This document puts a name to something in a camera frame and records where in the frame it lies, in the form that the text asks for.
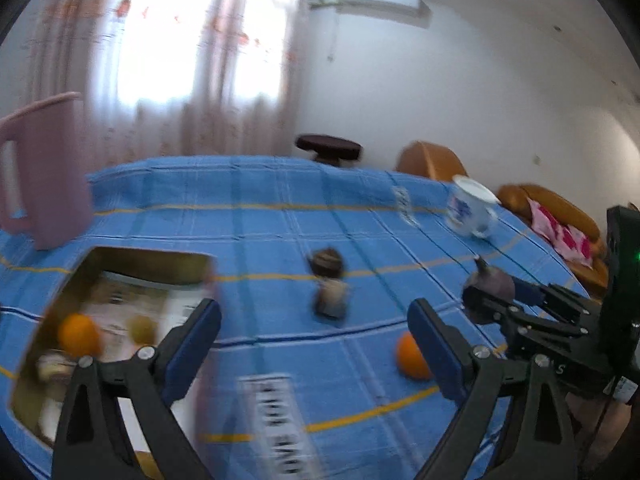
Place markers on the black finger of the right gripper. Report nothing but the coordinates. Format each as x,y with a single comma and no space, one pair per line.
559,302
530,329

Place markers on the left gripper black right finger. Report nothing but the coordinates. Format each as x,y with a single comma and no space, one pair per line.
536,440

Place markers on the purple beet with stem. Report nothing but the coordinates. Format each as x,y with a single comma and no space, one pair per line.
489,279

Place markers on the small orange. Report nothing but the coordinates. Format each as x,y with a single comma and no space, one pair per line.
409,358

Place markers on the tan round fruit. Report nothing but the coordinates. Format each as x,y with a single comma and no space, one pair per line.
142,330

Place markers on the cut brown taro piece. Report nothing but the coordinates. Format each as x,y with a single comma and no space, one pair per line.
331,300

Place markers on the small dark pointed chestnut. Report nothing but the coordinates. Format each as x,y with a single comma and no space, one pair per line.
327,263

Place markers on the cut taro chunk purple-green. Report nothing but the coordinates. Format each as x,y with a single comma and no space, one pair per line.
55,366

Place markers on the orange wooden sofa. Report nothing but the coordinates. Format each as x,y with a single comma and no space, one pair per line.
514,197

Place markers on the pink floral cushion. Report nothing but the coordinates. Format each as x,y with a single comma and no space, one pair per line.
570,243

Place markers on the white enamel mug blue print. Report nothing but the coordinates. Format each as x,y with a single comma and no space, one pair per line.
471,208

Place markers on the paper leaflet in tin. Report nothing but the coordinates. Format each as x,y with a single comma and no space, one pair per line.
113,300

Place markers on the red metal tin box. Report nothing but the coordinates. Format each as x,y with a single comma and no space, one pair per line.
172,268

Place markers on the orange wooden chair back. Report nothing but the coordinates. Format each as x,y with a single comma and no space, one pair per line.
431,161

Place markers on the blue plaid tablecloth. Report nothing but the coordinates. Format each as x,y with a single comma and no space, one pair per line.
261,218

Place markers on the dark round stool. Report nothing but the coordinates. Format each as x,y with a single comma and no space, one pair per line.
329,150

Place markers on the pink plastic kettle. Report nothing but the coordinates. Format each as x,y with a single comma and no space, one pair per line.
54,188

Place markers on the white floral curtain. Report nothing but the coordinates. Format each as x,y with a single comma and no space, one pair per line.
161,77

